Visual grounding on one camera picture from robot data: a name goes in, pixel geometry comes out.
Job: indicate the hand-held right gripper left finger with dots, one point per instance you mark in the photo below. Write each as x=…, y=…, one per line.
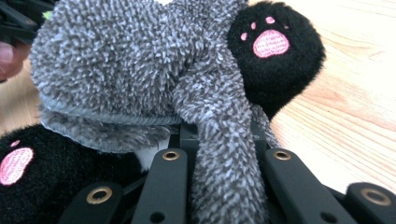
x=188, y=137

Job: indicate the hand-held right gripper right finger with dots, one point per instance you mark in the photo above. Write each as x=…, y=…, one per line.
x=260, y=140

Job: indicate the panda plush toy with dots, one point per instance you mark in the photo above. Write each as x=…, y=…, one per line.
x=274, y=77

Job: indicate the grey fuzzy sock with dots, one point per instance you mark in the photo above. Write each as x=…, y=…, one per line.
x=124, y=62

